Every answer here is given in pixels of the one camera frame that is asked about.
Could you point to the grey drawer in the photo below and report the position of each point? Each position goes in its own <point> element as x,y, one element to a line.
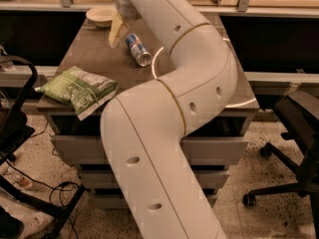
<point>79,150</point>
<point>212,179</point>
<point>118,201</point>

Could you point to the grey top drawer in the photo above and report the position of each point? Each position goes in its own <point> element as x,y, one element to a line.
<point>79,150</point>

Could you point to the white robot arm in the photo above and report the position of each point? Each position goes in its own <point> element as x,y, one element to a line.
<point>141,127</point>

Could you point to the white paper bowl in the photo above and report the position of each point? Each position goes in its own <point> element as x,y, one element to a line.
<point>102,16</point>

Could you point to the grey bottom drawer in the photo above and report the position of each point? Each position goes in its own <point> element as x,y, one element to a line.
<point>118,201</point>

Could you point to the black chair left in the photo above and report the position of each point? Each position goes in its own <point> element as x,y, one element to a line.
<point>14,131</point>

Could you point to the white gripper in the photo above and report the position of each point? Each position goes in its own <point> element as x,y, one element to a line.
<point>127,8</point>

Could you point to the grey drawer cabinet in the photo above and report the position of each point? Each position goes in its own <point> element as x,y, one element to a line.
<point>91,52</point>

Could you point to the grey middle drawer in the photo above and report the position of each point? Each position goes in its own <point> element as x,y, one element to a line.
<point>212,179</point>

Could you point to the blue silver redbull can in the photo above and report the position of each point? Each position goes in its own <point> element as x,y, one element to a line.
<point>138,50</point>

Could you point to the green chip bag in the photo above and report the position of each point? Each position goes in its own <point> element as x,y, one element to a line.
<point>83,91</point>

